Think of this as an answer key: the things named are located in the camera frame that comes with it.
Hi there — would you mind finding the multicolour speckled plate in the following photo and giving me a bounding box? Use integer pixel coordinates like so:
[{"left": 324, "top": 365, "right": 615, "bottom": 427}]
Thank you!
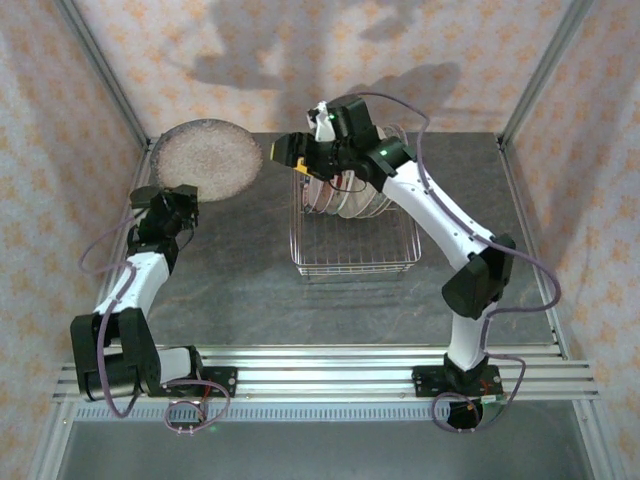
[{"left": 149, "top": 117, "right": 265, "bottom": 203}]

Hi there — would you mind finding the orange sunburst plate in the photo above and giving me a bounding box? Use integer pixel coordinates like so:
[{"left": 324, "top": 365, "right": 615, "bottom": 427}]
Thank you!
[{"left": 312, "top": 169, "right": 351, "bottom": 216}]

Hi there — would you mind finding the green rim lettered plate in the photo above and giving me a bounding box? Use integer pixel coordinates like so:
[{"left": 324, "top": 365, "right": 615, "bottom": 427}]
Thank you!
[{"left": 301, "top": 172, "right": 334, "bottom": 215}]

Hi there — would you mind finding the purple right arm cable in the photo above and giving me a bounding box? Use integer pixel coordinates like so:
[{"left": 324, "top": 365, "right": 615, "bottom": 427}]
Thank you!
[{"left": 357, "top": 92, "right": 562, "bottom": 406}]

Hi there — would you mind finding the wire dish rack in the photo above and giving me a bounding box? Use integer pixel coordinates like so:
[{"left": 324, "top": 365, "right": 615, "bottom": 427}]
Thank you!
[{"left": 289, "top": 124, "right": 422, "bottom": 279}]

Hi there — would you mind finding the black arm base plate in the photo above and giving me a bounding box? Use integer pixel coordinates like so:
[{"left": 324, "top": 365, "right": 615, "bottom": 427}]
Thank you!
[
  {"left": 147, "top": 366, "right": 239, "bottom": 400},
  {"left": 412, "top": 364, "right": 503, "bottom": 399}
]

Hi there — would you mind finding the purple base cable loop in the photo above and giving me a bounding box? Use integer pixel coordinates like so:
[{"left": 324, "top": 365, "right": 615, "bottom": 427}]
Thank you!
[
  {"left": 432, "top": 392, "right": 485, "bottom": 433},
  {"left": 164, "top": 378, "right": 232, "bottom": 434}
]

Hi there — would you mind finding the slotted grey cable duct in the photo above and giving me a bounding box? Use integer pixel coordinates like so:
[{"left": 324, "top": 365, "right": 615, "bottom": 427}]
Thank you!
[{"left": 74, "top": 402, "right": 576, "bottom": 424}]

